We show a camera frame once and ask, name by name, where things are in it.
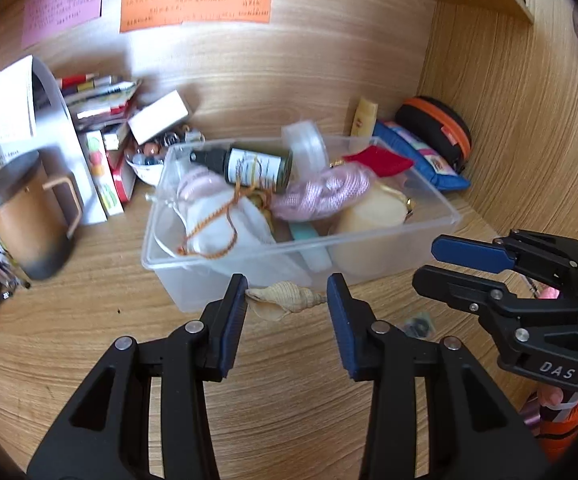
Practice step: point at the stack of books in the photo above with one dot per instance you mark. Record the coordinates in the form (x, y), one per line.
(99, 95)

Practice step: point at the person's right hand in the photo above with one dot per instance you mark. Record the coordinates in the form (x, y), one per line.
(550, 396)

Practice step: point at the small gold bell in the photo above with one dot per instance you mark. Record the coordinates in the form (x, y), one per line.
(410, 207)

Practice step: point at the fruit print box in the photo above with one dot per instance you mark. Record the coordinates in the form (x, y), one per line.
(101, 175)

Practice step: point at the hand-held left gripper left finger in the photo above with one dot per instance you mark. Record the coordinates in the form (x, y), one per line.
(234, 332)

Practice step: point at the white bowl of beads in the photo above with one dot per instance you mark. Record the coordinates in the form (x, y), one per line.
(144, 167)

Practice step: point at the orange paper note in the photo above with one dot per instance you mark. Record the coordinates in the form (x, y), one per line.
(194, 7)

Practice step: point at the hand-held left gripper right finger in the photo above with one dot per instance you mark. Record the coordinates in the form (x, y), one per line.
(343, 332)

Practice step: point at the clear plastic bin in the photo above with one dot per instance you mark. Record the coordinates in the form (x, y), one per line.
(229, 280)

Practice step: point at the person's right forearm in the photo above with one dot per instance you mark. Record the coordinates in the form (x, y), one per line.
(564, 435)

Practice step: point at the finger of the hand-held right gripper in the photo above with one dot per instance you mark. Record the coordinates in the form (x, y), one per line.
(469, 252)
(454, 287)

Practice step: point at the white paper sheets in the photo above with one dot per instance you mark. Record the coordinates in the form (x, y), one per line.
(4, 105)

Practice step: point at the cream translucent plastic jar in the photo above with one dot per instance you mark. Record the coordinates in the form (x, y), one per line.
(369, 222)

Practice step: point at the pink paper note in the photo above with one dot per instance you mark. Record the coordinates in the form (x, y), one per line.
(64, 5)

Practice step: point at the yellow sunscreen bottle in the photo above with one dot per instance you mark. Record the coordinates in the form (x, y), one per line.
(365, 117)

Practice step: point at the black orange zip case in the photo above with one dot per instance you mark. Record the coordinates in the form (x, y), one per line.
(434, 120)

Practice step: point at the blue patchwork pencil pouch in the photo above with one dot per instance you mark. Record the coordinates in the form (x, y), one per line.
(434, 165)

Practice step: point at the teal white tube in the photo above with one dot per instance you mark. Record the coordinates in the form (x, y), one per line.
(314, 247)

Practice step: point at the pink paw toy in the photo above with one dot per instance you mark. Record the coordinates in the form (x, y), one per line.
(549, 292)

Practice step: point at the beige seashell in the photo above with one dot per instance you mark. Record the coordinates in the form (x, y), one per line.
(284, 300)

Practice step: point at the brown mug with lid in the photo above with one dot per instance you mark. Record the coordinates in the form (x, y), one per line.
(24, 220)

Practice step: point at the white cardboard box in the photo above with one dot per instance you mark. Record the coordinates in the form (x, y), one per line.
(159, 116)

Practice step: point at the bundle of pens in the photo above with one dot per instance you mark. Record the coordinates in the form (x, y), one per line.
(9, 275)

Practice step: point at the red velvet pouch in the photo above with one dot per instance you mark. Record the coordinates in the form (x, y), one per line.
(379, 160)

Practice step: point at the clear ballpoint pen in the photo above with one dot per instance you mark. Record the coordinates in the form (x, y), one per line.
(531, 285)

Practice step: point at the dark green dropper bottle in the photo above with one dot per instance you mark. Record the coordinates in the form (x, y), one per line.
(254, 165)

